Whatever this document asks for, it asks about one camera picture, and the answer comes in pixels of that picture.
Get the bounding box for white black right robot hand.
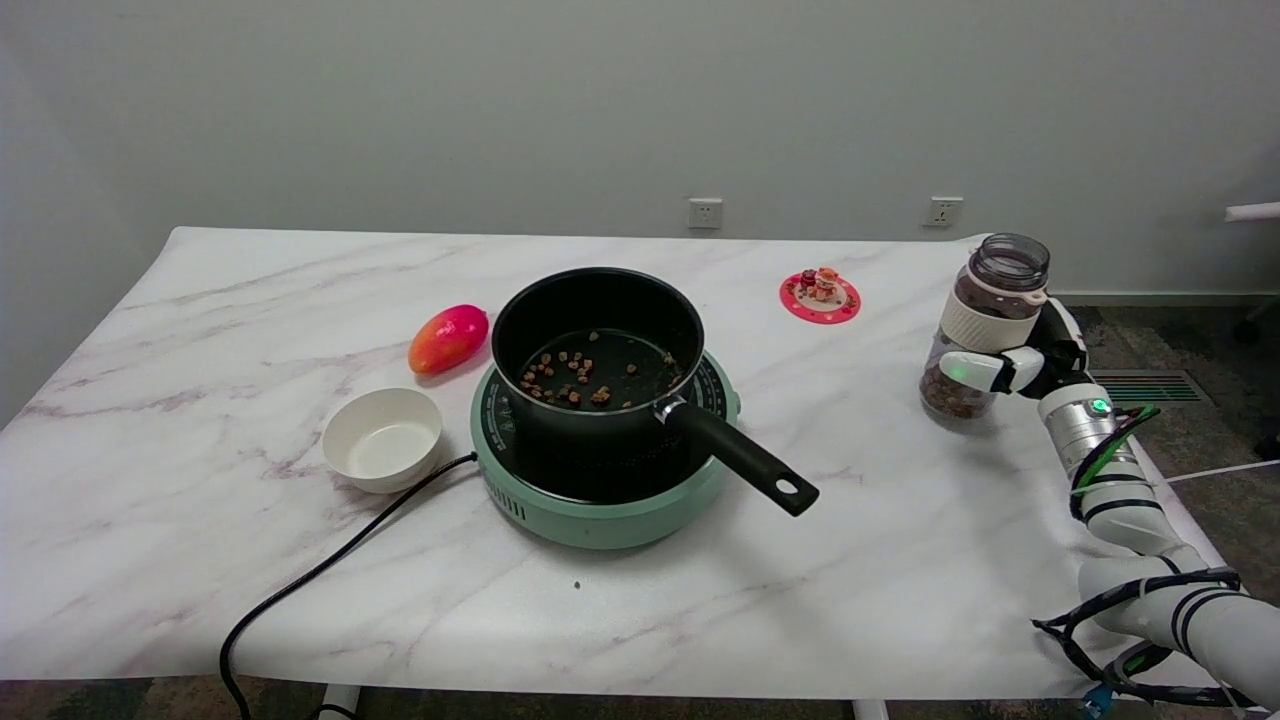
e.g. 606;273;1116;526
938;298;1091;401

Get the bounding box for clear bottle with brown pellets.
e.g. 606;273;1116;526
919;233;1052;421

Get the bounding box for striped floor vent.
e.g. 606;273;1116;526
1088;370;1217;407

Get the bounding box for pink round coaster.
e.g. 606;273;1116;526
779;271;862;325

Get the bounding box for brown food pieces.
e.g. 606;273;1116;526
519;332;681;407

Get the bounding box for green induction cooker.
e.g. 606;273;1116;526
470;349;742;551

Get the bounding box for red orange mango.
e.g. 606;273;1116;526
408;304;490;377

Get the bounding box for white bowl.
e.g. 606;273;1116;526
322;388;444;494

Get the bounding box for thin white floor cable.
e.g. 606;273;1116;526
1164;459;1280;485

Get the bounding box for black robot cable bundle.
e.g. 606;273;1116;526
1032;404;1259;717

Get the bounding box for black saucepan with handle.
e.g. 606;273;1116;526
490;267;820;518

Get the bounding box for black power cord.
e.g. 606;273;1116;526
219;452;479;720

